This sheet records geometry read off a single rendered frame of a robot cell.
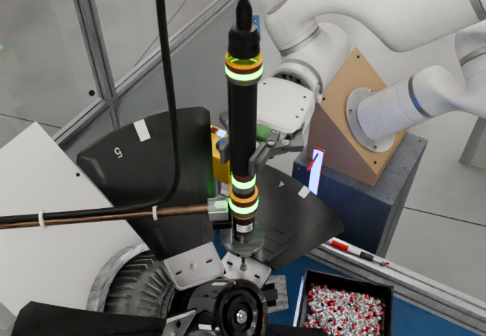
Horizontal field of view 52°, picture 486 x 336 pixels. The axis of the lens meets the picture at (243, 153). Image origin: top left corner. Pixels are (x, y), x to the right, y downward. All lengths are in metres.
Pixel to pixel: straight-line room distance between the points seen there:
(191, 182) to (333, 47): 0.32
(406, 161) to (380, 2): 0.81
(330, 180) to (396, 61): 2.22
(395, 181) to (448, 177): 1.42
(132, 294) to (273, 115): 0.42
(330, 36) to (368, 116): 0.54
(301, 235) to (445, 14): 0.49
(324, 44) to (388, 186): 0.69
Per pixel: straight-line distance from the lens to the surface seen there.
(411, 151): 1.56
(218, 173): 1.31
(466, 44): 1.22
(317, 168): 1.17
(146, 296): 0.94
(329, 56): 0.84
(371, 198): 1.42
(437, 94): 1.25
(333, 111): 1.36
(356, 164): 1.40
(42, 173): 0.99
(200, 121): 0.84
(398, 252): 2.48
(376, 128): 1.37
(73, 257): 1.00
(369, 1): 0.78
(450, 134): 3.12
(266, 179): 1.07
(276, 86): 0.77
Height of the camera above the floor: 1.99
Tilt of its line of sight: 46 degrees down
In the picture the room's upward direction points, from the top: straight up
